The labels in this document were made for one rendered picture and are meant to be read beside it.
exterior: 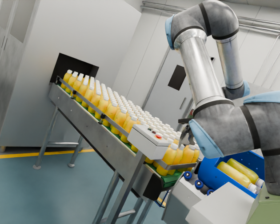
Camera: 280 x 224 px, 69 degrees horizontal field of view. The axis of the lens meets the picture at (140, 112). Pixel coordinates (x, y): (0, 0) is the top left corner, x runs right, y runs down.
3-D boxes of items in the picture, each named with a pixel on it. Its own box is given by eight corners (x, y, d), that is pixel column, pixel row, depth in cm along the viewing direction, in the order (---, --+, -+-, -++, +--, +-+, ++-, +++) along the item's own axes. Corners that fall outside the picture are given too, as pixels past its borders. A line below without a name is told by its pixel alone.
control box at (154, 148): (150, 160, 100) (158, 142, 98) (126, 139, 113) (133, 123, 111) (162, 159, 107) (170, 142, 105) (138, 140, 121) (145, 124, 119)
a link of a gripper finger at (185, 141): (183, 151, 110) (192, 136, 109) (174, 145, 114) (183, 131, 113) (185, 152, 112) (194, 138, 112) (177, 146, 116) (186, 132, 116)
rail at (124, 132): (165, 169, 109) (167, 165, 109) (56, 78, 214) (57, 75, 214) (166, 169, 110) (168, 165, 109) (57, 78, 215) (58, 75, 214)
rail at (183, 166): (166, 170, 109) (169, 165, 109) (166, 169, 110) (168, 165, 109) (200, 166, 139) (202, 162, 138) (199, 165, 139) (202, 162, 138)
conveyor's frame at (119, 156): (100, 308, 122) (162, 182, 105) (27, 156, 230) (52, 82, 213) (151, 273, 157) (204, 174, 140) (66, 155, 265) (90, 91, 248)
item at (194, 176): (191, 181, 115) (202, 162, 113) (188, 178, 117) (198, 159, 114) (199, 179, 122) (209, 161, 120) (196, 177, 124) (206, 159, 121)
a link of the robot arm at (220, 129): (262, 141, 45) (199, -6, 71) (195, 157, 50) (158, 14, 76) (258, 154, 55) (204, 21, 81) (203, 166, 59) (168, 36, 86)
